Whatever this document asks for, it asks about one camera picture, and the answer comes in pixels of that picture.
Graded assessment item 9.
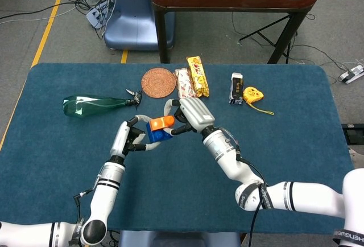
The long black floor cable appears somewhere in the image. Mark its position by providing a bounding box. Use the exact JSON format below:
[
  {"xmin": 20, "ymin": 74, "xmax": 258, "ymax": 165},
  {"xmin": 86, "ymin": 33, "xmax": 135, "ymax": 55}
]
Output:
[{"xmin": 0, "ymin": 1, "xmax": 79, "ymax": 22}]

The round woven brown coaster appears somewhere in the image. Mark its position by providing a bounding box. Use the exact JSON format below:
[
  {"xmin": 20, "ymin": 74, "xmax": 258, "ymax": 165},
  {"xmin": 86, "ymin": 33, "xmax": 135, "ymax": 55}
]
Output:
[{"xmin": 141, "ymin": 68, "xmax": 177, "ymax": 99}]

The white snack package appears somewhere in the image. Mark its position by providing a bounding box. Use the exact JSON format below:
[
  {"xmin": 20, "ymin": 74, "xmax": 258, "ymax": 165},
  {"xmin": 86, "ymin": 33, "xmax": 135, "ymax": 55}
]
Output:
[{"xmin": 174, "ymin": 68, "xmax": 197, "ymax": 100}]

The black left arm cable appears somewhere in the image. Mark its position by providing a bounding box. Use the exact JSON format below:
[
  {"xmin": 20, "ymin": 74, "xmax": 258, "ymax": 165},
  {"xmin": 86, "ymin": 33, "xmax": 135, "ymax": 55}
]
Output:
[{"xmin": 73, "ymin": 188, "xmax": 94, "ymax": 227}]

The black box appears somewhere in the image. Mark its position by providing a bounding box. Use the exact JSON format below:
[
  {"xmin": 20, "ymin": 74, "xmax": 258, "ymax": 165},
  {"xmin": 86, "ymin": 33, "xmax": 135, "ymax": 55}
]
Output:
[{"xmin": 342, "ymin": 123, "xmax": 364, "ymax": 145}]

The yellow snack package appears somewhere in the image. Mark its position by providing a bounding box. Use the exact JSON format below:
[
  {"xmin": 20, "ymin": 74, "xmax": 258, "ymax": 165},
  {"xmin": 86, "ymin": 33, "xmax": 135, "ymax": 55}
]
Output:
[{"xmin": 186, "ymin": 56, "xmax": 210, "ymax": 98}]

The white power strip with plugs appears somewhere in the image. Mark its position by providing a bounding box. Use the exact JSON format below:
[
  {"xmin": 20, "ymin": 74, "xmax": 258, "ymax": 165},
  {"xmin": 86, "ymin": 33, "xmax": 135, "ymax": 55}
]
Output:
[{"xmin": 86, "ymin": 0, "xmax": 114, "ymax": 30}]

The yellow tape measure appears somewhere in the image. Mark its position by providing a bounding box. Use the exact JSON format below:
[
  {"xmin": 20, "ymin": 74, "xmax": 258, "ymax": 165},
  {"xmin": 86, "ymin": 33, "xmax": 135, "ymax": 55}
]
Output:
[{"xmin": 242, "ymin": 86, "xmax": 275, "ymax": 116}]

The black and white carton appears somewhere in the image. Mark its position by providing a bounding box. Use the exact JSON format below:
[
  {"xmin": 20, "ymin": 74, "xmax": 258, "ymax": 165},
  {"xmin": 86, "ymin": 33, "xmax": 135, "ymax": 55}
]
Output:
[{"xmin": 229, "ymin": 72, "xmax": 245, "ymax": 105}]

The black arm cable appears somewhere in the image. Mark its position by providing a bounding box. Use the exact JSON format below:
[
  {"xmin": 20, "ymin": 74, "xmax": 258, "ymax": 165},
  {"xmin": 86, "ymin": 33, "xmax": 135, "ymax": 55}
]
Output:
[
  {"xmin": 235, "ymin": 154, "xmax": 268, "ymax": 247},
  {"xmin": 73, "ymin": 188, "xmax": 94, "ymax": 227}
]

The blue plastic toy brick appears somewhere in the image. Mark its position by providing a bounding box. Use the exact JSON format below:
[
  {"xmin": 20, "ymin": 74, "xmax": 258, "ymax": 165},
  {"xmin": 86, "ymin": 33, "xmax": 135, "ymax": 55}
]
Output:
[{"xmin": 146, "ymin": 122, "xmax": 173, "ymax": 143}]

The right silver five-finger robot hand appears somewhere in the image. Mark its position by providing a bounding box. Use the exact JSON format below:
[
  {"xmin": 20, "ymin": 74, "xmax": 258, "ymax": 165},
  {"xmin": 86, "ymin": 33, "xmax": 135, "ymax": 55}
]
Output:
[{"xmin": 164, "ymin": 97, "xmax": 216, "ymax": 136}]

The grey brown cloth bag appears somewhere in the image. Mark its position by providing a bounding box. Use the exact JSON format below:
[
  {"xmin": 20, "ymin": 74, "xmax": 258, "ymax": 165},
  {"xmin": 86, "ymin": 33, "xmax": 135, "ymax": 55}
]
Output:
[{"xmin": 348, "ymin": 146, "xmax": 364, "ymax": 170}]

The blue felt table cover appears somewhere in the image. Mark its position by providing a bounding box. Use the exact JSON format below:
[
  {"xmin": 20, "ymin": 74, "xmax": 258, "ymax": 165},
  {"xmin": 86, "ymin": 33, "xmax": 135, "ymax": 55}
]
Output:
[{"xmin": 0, "ymin": 63, "xmax": 358, "ymax": 236}]

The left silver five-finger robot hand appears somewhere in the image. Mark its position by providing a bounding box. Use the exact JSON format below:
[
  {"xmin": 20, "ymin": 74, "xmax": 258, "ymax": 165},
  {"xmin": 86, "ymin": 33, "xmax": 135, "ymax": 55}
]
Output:
[{"xmin": 109, "ymin": 114, "xmax": 162, "ymax": 159}]

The blue grey machine base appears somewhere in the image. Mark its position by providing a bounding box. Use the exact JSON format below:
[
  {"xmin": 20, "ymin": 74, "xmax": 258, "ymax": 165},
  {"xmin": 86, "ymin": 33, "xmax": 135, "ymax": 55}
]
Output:
[{"xmin": 103, "ymin": 0, "xmax": 176, "ymax": 51}]

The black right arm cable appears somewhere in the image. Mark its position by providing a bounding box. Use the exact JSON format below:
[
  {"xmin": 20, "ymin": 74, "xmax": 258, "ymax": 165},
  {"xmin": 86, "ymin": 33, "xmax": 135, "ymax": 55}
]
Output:
[{"xmin": 235, "ymin": 154, "xmax": 268, "ymax": 247}]

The blue grey robot chassis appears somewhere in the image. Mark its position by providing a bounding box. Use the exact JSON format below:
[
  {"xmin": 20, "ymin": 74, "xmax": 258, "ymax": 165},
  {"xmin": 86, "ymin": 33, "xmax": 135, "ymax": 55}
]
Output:
[{"xmin": 118, "ymin": 230, "xmax": 242, "ymax": 247}]

